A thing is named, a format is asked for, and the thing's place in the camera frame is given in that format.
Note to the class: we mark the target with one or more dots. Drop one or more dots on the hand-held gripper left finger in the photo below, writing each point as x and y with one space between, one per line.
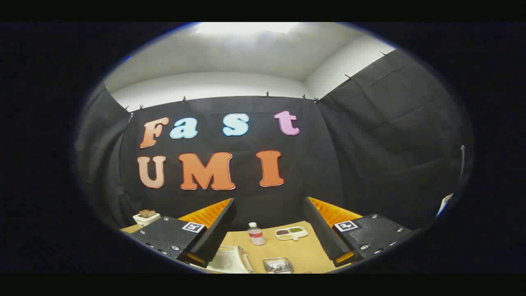
213 234

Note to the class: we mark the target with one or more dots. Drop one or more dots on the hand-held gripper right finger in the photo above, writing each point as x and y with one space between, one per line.
324 234

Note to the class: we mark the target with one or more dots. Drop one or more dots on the white divided seed dish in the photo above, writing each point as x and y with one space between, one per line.
291 237

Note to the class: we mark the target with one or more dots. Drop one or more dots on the clear plastic water bottle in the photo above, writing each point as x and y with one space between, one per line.
257 236

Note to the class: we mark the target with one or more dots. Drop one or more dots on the white toaster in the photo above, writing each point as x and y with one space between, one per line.
144 221

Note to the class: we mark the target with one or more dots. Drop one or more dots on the black backdrop cloth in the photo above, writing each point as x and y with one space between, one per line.
370 144

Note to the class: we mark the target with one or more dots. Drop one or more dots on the black stand with white device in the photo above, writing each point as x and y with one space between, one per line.
444 204

